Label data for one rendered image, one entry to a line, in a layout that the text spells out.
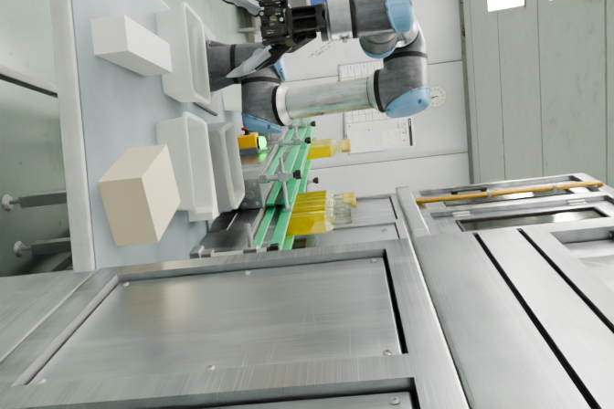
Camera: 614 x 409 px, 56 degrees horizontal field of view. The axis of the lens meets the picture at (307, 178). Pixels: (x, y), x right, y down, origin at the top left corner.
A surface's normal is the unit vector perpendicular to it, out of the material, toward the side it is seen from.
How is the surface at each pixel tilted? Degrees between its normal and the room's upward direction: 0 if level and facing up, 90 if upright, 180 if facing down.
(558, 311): 90
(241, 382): 90
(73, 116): 90
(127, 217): 90
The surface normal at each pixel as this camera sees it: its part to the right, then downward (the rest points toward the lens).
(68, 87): -0.08, -0.03
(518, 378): -0.12, -0.97
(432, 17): -0.06, 0.23
